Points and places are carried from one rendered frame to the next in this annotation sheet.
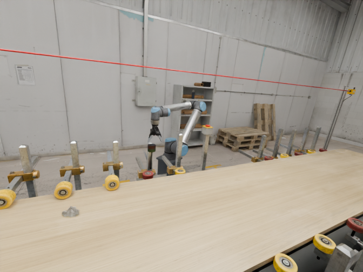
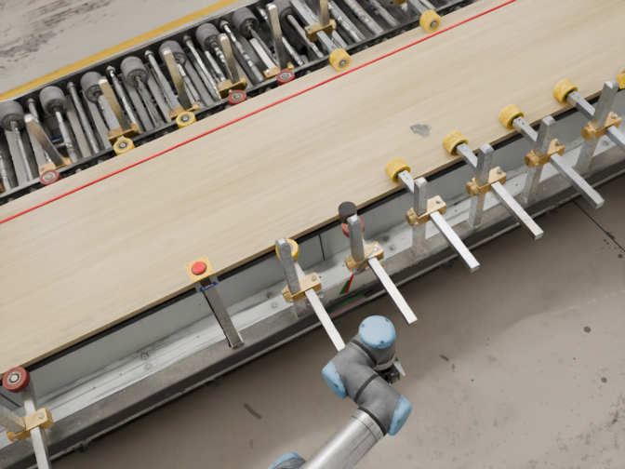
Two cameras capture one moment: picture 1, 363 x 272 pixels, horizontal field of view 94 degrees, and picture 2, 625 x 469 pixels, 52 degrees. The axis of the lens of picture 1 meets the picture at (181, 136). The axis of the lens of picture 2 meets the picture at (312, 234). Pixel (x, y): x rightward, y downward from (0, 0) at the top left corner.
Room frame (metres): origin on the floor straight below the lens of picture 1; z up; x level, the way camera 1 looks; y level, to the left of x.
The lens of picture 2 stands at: (2.43, 0.28, 2.78)
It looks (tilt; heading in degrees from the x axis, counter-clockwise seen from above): 55 degrees down; 189
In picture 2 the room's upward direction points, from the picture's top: 12 degrees counter-clockwise
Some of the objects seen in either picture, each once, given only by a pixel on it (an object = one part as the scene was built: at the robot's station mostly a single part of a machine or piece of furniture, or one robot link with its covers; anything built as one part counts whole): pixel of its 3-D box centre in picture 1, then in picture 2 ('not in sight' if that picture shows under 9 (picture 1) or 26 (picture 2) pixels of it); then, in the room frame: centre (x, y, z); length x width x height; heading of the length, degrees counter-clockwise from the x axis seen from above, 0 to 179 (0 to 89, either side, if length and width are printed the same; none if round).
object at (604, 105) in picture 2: not in sight; (594, 130); (0.80, 1.14, 0.94); 0.03 x 0.03 x 0.48; 26
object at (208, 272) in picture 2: (207, 130); (202, 274); (1.46, -0.22, 1.18); 0.07 x 0.07 x 0.08; 26
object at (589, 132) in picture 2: not in sight; (600, 127); (0.79, 1.16, 0.95); 0.13 x 0.06 x 0.05; 116
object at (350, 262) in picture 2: (146, 173); (363, 257); (1.23, 0.26, 0.85); 0.13 x 0.06 x 0.05; 116
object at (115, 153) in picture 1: (116, 171); (419, 222); (1.13, 0.46, 0.90); 0.03 x 0.03 x 0.48; 26
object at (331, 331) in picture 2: (170, 167); (312, 300); (1.38, 0.07, 0.84); 0.43 x 0.03 x 0.04; 26
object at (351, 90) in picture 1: (336, 124); not in sight; (2.32, -2.09, 1.20); 0.15 x 0.12 x 1.00; 116
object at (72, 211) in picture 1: (71, 210); (421, 127); (0.69, 0.51, 0.91); 0.09 x 0.07 x 0.02; 57
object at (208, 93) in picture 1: (191, 117); not in sight; (4.25, -0.21, 0.78); 0.90 x 0.45 x 1.55; 118
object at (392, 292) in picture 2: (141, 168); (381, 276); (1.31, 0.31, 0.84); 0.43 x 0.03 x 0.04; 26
